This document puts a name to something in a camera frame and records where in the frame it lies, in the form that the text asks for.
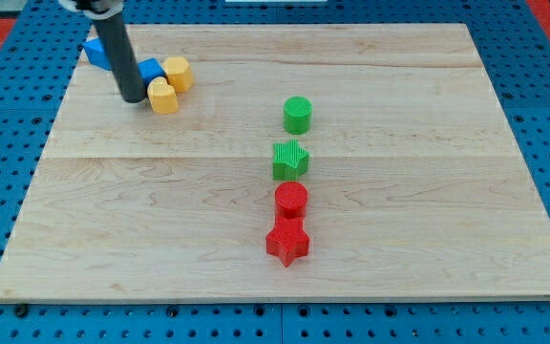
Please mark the yellow heart block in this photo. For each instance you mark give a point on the yellow heart block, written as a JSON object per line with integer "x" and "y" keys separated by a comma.
{"x": 162, "y": 96}

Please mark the yellow hexagon block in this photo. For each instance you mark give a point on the yellow hexagon block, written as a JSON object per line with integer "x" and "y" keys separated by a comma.
{"x": 178, "y": 73}

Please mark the green star block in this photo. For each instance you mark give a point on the green star block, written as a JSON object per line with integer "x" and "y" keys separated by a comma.
{"x": 290, "y": 161}

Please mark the red cylinder block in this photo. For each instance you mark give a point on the red cylinder block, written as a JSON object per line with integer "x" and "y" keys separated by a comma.
{"x": 291, "y": 200}

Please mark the light wooden board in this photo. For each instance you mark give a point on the light wooden board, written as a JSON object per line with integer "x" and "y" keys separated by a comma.
{"x": 417, "y": 190}

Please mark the green cylinder block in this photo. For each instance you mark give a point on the green cylinder block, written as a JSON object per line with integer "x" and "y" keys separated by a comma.
{"x": 297, "y": 115}

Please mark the red star block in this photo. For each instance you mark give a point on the red star block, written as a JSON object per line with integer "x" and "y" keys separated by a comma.
{"x": 287, "y": 240}

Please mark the blue cube block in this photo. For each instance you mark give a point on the blue cube block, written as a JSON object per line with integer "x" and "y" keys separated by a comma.
{"x": 149, "y": 70}

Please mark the blue block far left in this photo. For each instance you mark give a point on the blue block far left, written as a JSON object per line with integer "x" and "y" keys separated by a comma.
{"x": 96, "y": 54}

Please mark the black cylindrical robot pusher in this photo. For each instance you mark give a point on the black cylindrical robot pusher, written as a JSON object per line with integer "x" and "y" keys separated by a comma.
{"x": 107, "y": 18}

